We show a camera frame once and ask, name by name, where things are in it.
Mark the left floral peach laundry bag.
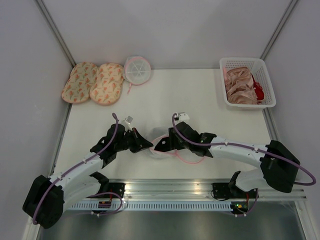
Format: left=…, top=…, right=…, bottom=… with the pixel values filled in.
left=61, top=62, right=98, bottom=104

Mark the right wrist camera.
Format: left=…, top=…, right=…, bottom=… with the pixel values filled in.
left=174, top=112, right=190, bottom=124

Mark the red bra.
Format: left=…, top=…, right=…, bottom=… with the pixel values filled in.
left=251, top=74, right=265, bottom=102

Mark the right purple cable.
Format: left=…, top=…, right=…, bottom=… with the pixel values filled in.
left=171, top=112, right=316, bottom=218

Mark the white pink mesh laundry bag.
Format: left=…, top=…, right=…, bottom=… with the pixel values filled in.
left=145, top=127, right=206, bottom=165

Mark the white plastic basket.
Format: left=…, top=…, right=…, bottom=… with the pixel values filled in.
left=219, top=57, right=276, bottom=110

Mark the black bra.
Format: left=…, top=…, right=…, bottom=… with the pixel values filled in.
left=154, top=136, right=172, bottom=153

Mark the right floral peach laundry bag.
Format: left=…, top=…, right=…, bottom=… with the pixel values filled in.
left=89, top=63, right=124, bottom=106

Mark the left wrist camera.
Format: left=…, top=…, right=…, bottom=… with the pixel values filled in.
left=121, top=116, right=133, bottom=131

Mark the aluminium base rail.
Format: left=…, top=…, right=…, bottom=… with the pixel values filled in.
left=38, top=177, right=308, bottom=201

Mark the floral peach laundry bag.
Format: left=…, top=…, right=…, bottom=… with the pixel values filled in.
left=61, top=62, right=98, bottom=104
left=89, top=63, right=124, bottom=106

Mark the purple cable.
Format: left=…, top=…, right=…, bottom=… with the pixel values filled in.
left=32, top=112, right=124, bottom=226
left=171, top=112, right=316, bottom=218

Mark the pink bras pile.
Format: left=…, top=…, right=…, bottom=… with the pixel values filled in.
left=222, top=67, right=259, bottom=105

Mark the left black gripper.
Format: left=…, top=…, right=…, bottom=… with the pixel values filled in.
left=115, top=127, right=153, bottom=154

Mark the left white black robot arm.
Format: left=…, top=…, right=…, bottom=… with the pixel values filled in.
left=22, top=123, right=153, bottom=229

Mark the left aluminium frame post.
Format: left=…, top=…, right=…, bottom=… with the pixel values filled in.
left=34, top=0, right=76, bottom=67

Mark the white slotted cable duct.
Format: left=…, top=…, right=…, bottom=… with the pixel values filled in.
left=69, top=200, right=232, bottom=212

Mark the right aluminium frame post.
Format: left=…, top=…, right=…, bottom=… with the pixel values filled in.
left=260, top=0, right=300, bottom=60

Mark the aluminium frame post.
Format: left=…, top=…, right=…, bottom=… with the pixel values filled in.
left=260, top=0, right=300, bottom=60
left=34, top=0, right=76, bottom=67

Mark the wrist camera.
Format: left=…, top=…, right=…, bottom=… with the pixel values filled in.
left=174, top=112, right=190, bottom=124
left=121, top=116, right=133, bottom=131

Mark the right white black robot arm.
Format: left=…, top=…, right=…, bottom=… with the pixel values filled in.
left=169, top=121, right=300, bottom=198

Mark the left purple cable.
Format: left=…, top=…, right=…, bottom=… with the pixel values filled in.
left=32, top=112, right=124, bottom=226

